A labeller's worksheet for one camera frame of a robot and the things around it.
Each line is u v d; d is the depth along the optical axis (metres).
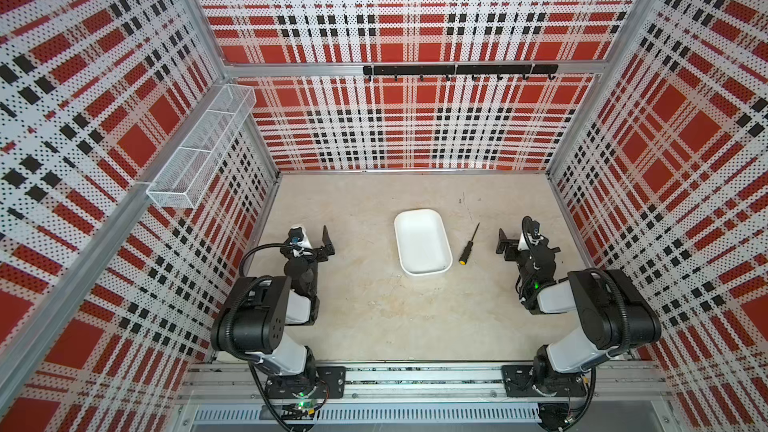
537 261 0.70
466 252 0.96
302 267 0.69
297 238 0.74
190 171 0.94
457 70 0.88
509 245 0.84
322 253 0.81
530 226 0.74
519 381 0.73
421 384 0.75
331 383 0.73
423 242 0.98
